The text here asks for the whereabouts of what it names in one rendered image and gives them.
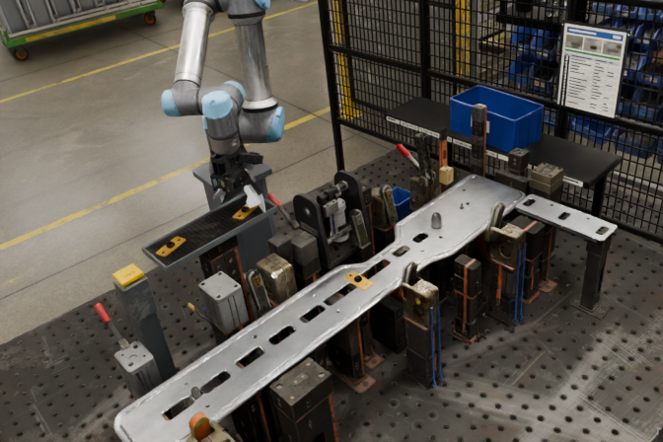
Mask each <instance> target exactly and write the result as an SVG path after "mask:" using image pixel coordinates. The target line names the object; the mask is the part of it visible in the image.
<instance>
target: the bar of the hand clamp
mask: <svg viewBox="0 0 663 442"><path fill-rule="evenodd" d="M413 138H414V139H415V145H416V151H417V157H418V163H419V168H420V174H421V175H422V176H424V177H426V179H427V185H428V181H430V182H434V178H433V172H432V165H431V159H430V152H429V146H428V144H430V143H431V142H432V140H433V138H432V136H431V135H427V133H426V132H422V131H421V132H419V133H418V134H416V135H414V137H413ZM427 174H428V175H429V176H430V177H431V178H430V179H428V178H427Z"/></svg>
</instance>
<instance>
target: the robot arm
mask: <svg viewBox="0 0 663 442"><path fill-rule="evenodd" d="M269 6H270V0H184V4H183V16H184V26H183V32H182V38H181V44H180V50H179V56H178V62H177V68H176V74H175V80H174V86H173V90H172V89H170V90H166V91H164V93H163V94H162V100H161V102H162V108H163V111H164V113H165V114H166V115H167V116H180V117H183V116H190V115H203V117H202V120H203V128H204V129H205V134H206V138H207V142H208V146H209V150H210V160H209V173H210V178H211V182H212V186H213V190H214V191H216V190H217V189H218V188H219V190H218V191H217V192H216V193H215V194H214V196H213V199H214V198H216V197H218V196H220V199H221V202H222V203H223V202H224V201H225V199H226V198H227V197H228V196H227V195H228V194H229V195H233V196H235V195H236V194H237V193H239V192H240V191H242V187H243V186H244V185H245V183H247V185H246V186H245V187H244V191H245V193H246V194H247V196H248V198H247V202H246V204H247V205H248V207H254V206H256V205H258V206H259V208H260V209H261V210H262V212H263V213H264V212H265V205H264V200H263V196H262V191H261V189H260V186H259V184H258V181H257V180H256V178H255V177H254V176H253V175H252V174H251V171H252V169H253V167H254V165H257V164H262V159H263V155H260V154H259V153H257V152H250V153H248V151H247V150H246V148H245V146H244V144H253V143H270V142H278V141H279V140H280V139H281V138H282V135H283V130H284V121H285V114H284V108H283V107H281V106H278V103H277V99H275V98H274V97H273V96H272V95H271V88H270V81H269V73H268V66H267V58H266V51H265V43H264V36H263V28H262V19H263V18H264V17H265V15H266V13H265V10H267V9H268V8H269ZM225 12H227V14H228V19H229V20H230V21H231V22H232V23H233V24H234V26H235V32H236V39H237V46H238V51H239V58H240V64H241V71H242V77H243V84H244V88H243V87H242V86H241V85H240V84H239V83H237V82H235V81H227V82H225V83H223V84H222V85H221V86H220V87H209V88H200V87H201V80H202V73H203V67H204V60H205V53H206V47H207V41H208V34H209V28H210V23H212V22H213V20H214V18H215V14H217V13H225ZM245 97H246V99H245ZM244 100H245V101H244ZM240 107H242V108H241V109H240ZM213 179H215V180H216V181H217V186H216V187H214V183H213Z"/></svg>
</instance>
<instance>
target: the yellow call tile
mask: <svg viewBox="0 0 663 442"><path fill-rule="evenodd" d="M112 276H113V278H114V279H115V280H116V281H117V282H118V283H119V284H121V285H122V286H123V287H124V286H126V285H128V284H130V283H131V282H133V281H135V280H137V279H139V278H140V277H142V276H144V273H143V272H142V271H141V270H140V269H139V268H138V267H137V266H135V265H134V264H133V263H132V264H130V265H129V266H127V267H125V268H123V269H121V270H119V271H117V272H115V273H114V274H113V275H112Z"/></svg>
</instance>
